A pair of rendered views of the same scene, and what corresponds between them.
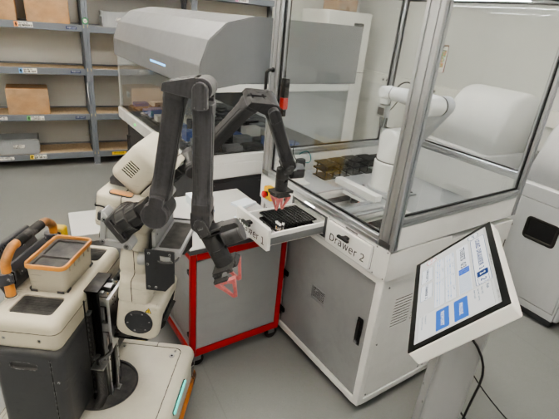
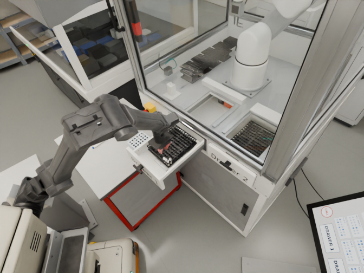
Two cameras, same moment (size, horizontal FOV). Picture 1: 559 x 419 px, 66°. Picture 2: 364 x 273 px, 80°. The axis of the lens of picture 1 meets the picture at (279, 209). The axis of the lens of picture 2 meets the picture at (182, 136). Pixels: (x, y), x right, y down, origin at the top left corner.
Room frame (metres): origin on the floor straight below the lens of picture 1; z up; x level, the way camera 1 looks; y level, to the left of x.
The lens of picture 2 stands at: (1.16, -0.06, 1.85)
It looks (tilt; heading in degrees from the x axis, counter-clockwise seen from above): 50 degrees down; 357
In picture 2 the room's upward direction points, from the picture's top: 7 degrees counter-clockwise
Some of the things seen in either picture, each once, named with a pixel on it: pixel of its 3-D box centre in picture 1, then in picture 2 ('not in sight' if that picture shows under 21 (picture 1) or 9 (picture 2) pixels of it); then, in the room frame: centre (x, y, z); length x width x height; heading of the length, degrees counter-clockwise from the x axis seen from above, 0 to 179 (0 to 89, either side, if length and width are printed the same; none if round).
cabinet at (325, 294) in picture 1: (365, 276); (234, 140); (2.23, -0.56, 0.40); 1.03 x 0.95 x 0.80; 36
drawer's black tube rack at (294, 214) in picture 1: (287, 220); (172, 145); (1.92, -0.04, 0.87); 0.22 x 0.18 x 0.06; 126
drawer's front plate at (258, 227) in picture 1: (252, 227); (144, 167); (1.80, 0.12, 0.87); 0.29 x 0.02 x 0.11; 36
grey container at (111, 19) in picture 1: (119, 20); not in sight; (5.21, 2.01, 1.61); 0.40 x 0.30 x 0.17; 119
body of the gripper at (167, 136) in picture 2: (281, 185); (159, 136); (1.81, 0.00, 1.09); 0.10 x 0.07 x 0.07; 126
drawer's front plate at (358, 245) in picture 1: (348, 243); (229, 164); (1.73, -0.33, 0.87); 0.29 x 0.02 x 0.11; 36
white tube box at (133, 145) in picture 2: not in sight; (139, 141); (2.07, 0.16, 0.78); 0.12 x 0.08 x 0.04; 128
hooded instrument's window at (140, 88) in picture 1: (219, 99); (84, 5); (3.58, 0.58, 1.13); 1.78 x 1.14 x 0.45; 36
